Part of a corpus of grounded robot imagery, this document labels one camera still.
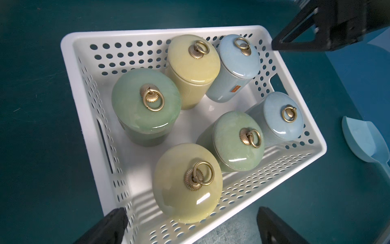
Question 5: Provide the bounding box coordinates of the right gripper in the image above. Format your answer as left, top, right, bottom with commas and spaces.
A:
272, 0, 390, 51

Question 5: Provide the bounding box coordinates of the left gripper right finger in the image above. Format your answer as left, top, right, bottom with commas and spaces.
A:
257, 206, 308, 244

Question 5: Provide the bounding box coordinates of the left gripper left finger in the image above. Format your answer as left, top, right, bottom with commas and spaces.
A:
74, 207, 128, 244

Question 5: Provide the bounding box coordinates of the yellow canister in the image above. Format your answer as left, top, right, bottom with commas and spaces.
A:
152, 143, 223, 224
165, 35, 220, 110

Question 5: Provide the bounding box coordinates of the white perforated plastic basket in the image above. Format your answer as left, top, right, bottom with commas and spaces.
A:
61, 25, 327, 244

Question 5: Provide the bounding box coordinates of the light blue dustpan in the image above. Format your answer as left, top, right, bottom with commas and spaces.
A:
341, 116, 390, 178

